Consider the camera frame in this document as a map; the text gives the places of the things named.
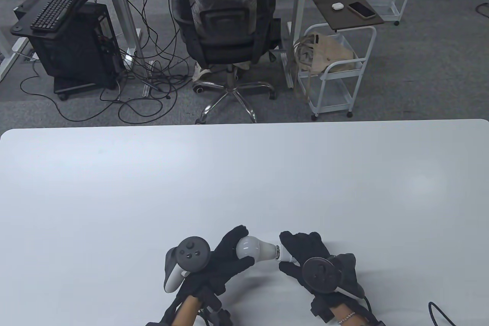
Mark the black mesh office chair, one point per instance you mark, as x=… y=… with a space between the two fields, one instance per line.
x=225 y=35

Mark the person's right hand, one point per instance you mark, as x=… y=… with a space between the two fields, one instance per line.
x=305 y=245

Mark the white cart with brown top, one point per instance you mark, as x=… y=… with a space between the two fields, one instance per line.
x=344 y=16

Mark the person's left hand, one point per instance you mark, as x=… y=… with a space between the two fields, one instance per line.
x=225 y=261

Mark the beige tote bag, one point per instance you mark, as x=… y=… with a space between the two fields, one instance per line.
x=332 y=52

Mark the black keyboard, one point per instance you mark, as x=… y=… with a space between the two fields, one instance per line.
x=53 y=10

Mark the black and white left controller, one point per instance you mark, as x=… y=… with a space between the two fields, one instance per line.
x=193 y=251

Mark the white power strip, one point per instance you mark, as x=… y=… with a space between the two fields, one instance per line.
x=147 y=81

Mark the white plug-in socket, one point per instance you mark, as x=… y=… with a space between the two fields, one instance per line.
x=284 y=260

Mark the black and white controller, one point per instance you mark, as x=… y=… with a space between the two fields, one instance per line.
x=193 y=251
x=321 y=274

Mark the white light bulb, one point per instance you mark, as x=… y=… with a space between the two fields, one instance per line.
x=250 y=247

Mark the white earbuds case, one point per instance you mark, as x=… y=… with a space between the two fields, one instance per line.
x=337 y=6

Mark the black keyboard tray stand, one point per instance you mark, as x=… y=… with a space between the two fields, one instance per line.
x=23 y=28

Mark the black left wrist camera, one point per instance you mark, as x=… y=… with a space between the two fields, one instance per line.
x=216 y=310

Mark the white desk foot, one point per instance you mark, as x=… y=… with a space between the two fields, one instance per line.
x=11 y=60

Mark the black and white right controller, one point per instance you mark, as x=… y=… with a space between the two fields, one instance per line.
x=321 y=274

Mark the black computer tower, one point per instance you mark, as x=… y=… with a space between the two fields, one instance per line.
x=68 y=54

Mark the person's left forearm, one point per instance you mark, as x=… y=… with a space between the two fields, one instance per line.
x=187 y=310

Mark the smartphone with tan case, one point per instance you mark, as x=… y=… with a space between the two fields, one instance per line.
x=361 y=10

